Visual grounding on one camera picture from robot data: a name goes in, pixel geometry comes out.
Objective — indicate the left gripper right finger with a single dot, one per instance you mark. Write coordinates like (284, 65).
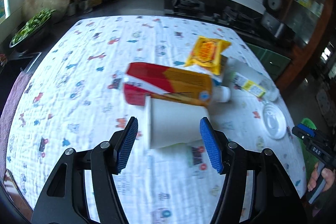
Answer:
(274, 197)

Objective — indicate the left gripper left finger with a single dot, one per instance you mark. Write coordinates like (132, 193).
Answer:
(63, 199)

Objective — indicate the white paper cup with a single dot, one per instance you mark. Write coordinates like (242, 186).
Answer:
(169, 123)

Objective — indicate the green kitchen cabinet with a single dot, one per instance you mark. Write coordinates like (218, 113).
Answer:
(273, 62)

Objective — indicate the person's right hand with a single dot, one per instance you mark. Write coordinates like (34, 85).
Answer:
(327, 174)

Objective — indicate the white plastic cup lid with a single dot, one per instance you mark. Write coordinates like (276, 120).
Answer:
(274, 121)

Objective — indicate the clear plastic water bottle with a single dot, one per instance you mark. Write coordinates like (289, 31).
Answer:
(248, 79)

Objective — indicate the black rice cooker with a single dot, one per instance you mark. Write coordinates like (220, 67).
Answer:
(272, 22)

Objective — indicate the red orange drink bottle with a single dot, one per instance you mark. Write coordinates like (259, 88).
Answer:
(171, 84)

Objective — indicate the yellow snack packet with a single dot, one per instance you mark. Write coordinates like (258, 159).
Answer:
(206, 53)

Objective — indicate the bowl of green vegetables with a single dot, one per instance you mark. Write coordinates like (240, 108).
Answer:
(33, 32)

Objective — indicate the black gas stove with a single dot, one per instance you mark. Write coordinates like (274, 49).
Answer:
(218, 12)

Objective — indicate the brown wooden door frame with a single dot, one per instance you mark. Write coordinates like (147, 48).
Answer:
(312, 21)

